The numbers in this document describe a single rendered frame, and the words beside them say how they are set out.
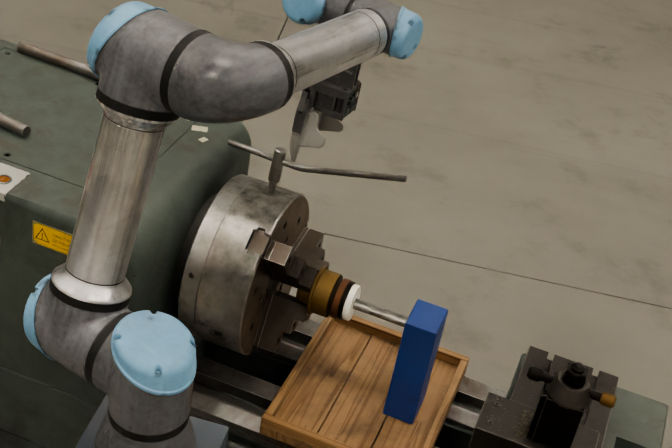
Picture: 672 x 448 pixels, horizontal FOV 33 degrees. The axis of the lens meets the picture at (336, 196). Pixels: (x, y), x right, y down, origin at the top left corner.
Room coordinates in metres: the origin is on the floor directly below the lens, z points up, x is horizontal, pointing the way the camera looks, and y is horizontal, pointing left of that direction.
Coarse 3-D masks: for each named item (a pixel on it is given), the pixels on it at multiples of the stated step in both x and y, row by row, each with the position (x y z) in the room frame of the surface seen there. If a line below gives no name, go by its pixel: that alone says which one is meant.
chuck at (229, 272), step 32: (256, 192) 1.72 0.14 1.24; (288, 192) 1.75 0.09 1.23; (224, 224) 1.64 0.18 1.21; (256, 224) 1.64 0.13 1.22; (288, 224) 1.72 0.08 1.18; (224, 256) 1.59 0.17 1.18; (256, 256) 1.59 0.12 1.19; (224, 288) 1.56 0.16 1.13; (256, 288) 1.60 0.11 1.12; (288, 288) 1.78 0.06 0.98; (224, 320) 1.55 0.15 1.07; (256, 320) 1.62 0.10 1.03
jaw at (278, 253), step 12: (252, 240) 1.62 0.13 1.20; (264, 240) 1.62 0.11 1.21; (252, 252) 1.60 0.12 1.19; (264, 252) 1.61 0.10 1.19; (276, 252) 1.61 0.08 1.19; (288, 252) 1.61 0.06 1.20; (276, 264) 1.60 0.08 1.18; (288, 264) 1.62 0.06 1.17; (300, 264) 1.64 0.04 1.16; (276, 276) 1.64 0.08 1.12; (288, 276) 1.62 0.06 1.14; (300, 276) 1.63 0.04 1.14; (312, 276) 1.64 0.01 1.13; (300, 288) 1.64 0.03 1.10
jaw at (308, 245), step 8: (304, 232) 1.80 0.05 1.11; (312, 232) 1.81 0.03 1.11; (320, 232) 1.81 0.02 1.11; (296, 240) 1.78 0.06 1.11; (304, 240) 1.78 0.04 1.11; (312, 240) 1.79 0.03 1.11; (320, 240) 1.80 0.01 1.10; (296, 248) 1.75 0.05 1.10; (304, 248) 1.76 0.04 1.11; (312, 248) 1.76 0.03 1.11; (320, 248) 1.77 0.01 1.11; (304, 256) 1.74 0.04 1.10; (312, 256) 1.74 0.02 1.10; (320, 256) 1.74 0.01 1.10; (312, 264) 1.72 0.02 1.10; (320, 264) 1.72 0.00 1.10; (328, 264) 1.73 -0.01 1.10
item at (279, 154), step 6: (276, 150) 1.74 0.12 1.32; (282, 150) 1.74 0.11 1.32; (276, 156) 1.74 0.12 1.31; (282, 156) 1.74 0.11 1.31; (276, 162) 1.73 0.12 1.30; (270, 168) 1.74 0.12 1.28; (276, 168) 1.73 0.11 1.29; (282, 168) 1.74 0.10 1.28; (270, 174) 1.73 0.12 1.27; (276, 174) 1.73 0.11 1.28; (270, 180) 1.73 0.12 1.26; (276, 180) 1.73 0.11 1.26; (270, 186) 1.73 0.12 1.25; (270, 192) 1.73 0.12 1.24
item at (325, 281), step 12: (324, 276) 1.66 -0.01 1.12; (336, 276) 1.67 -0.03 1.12; (312, 288) 1.64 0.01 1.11; (324, 288) 1.64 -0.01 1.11; (336, 288) 1.65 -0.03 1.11; (348, 288) 1.65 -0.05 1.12; (300, 300) 1.65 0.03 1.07; (312, 300) 1.63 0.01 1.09; (324, 300) 1.63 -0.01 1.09; (336, 300) 1.63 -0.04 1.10; (312, 312) 1.64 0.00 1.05; (324, 312) 1.63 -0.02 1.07; (336, 312) 1.62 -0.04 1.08
